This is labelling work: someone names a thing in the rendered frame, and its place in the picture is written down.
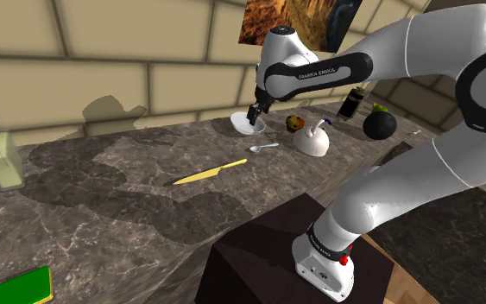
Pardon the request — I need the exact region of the orange speckled fruit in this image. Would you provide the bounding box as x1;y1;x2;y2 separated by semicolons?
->
285;114;306;134

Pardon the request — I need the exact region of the dark robot stand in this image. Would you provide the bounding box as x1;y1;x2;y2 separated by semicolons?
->
194;193;395;304

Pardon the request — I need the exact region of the yellow knife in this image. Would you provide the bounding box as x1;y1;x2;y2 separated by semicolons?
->
172;158;249;187

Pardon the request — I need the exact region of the black round fruit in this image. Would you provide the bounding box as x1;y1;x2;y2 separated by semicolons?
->
362;103;398;142

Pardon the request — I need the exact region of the black cylindrical bottle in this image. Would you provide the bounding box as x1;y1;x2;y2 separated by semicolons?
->
336;86;366;122

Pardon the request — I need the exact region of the green book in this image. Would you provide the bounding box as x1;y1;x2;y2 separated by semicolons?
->
0;265;54;304

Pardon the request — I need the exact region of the orange wall picture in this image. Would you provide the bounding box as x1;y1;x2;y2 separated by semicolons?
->
237;0;364;54

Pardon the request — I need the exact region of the white bowl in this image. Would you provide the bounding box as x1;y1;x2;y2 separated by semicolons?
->
230;111;267;136

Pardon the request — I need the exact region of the white kettle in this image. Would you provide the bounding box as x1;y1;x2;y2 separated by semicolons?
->
293;117;333;158

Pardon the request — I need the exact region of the silver spoon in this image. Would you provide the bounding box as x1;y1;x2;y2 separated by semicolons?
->
249;142;281;154

